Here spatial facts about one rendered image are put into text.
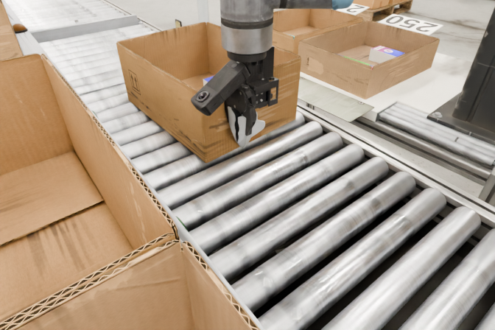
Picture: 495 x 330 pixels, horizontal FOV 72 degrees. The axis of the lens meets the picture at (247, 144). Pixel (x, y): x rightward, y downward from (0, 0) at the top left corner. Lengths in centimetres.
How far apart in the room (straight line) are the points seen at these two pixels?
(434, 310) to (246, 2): 52
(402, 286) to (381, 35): 103
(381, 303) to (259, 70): 43
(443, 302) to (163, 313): 44
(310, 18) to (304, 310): 134
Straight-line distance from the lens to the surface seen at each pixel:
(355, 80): 105
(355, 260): 60
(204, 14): 379
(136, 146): 84
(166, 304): 26
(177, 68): 109
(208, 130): 71
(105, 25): 176
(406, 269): 62
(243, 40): 59
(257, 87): 64
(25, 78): 56
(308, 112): 97
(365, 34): 147
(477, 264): 68
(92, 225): 48
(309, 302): 55
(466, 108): 102
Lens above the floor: 121
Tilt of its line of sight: 35 degrees down
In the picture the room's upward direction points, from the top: straight up
